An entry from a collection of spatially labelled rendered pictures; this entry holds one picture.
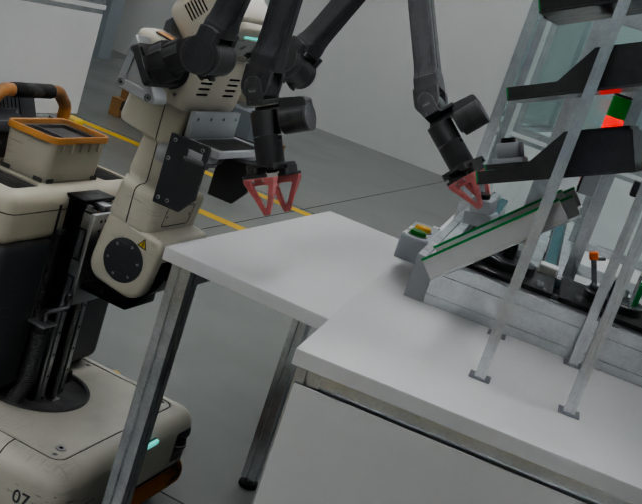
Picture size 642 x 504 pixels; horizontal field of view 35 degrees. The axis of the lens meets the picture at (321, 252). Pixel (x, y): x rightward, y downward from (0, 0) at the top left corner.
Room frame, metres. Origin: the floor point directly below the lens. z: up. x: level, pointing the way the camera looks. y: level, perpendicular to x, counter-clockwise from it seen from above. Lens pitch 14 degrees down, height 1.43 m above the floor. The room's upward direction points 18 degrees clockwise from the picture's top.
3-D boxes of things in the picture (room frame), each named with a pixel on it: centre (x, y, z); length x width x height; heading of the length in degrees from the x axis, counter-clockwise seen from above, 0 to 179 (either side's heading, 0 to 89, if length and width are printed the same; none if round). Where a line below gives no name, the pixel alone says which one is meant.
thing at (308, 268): (2.27, -0.18, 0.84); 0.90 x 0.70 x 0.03; 161
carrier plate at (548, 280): (2.30, -0.41, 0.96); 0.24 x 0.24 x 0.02; 79
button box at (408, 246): (2.43, -0.22, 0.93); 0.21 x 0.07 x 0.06; 169
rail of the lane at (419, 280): (2.60, -0.32, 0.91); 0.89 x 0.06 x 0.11; 169
